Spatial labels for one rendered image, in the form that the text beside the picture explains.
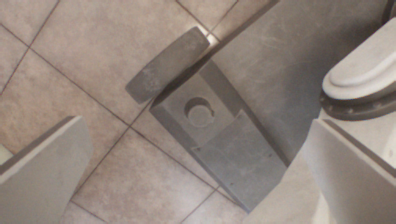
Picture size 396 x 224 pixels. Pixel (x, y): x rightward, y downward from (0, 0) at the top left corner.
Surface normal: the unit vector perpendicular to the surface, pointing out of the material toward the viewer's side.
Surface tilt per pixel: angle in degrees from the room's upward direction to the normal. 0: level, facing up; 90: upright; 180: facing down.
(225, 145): 0
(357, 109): 90
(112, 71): 0
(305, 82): 0
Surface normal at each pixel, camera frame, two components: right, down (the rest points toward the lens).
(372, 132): -0.63, -0.73
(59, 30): 0.07, 0.28
